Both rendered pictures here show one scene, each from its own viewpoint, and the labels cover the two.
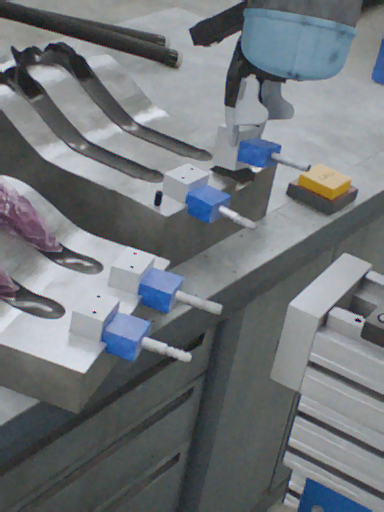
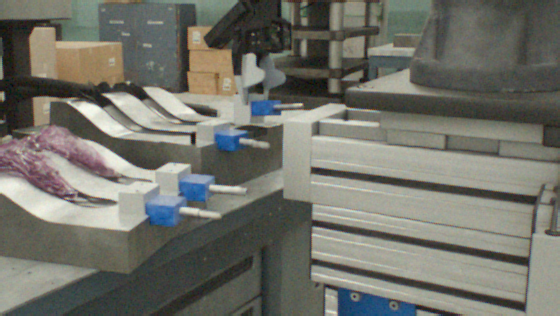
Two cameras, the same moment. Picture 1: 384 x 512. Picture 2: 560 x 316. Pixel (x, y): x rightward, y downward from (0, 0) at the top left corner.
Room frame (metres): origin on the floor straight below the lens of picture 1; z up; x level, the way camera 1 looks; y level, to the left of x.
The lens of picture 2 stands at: (0.22, -0.10, 1.12)
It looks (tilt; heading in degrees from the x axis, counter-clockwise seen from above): 10 degrees down; 5
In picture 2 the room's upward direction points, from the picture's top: straight up
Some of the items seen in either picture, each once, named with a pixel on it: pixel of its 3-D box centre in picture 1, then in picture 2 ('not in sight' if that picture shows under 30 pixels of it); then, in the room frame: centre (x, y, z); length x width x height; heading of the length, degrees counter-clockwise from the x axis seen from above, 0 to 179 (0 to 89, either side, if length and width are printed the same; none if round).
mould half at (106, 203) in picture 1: (81, 131); (143, 130); (1.46, 0.19, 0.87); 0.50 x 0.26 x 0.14; 59
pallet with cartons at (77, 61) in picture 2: not in sight; (47, 83); (6.07, 2.19, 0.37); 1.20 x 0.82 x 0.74; 77
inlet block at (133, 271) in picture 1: (168, 292); (203, 188); (1.10, 0.02, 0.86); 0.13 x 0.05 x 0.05; 77
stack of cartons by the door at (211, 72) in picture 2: not in sight; (222, 60); (8.13, 0.74, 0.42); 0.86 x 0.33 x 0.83; 69
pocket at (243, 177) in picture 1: (230, 182); (250, 137); (1.38, -0.03, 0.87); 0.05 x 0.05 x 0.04; 59
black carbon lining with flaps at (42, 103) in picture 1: (89, 105); (145, 107); (1.44, 0.18, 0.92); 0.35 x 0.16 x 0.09; 59
